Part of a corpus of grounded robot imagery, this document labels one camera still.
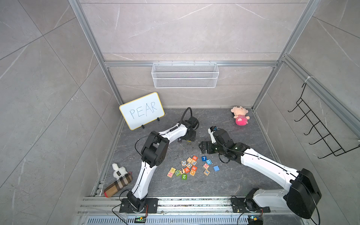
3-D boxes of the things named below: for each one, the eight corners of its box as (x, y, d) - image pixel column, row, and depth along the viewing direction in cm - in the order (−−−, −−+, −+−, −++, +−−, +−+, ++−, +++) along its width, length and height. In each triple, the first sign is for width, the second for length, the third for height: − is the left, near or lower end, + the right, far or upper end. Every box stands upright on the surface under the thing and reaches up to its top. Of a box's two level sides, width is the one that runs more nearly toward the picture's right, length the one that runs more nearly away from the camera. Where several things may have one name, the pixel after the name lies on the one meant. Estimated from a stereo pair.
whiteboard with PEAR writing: (131, 132, 105) (123, 116, 91) (126, 122, 112) (118, 105, 98) (165, 117, 115) (162, 101, 101) (158, 108, 122) (155, 91, 108)
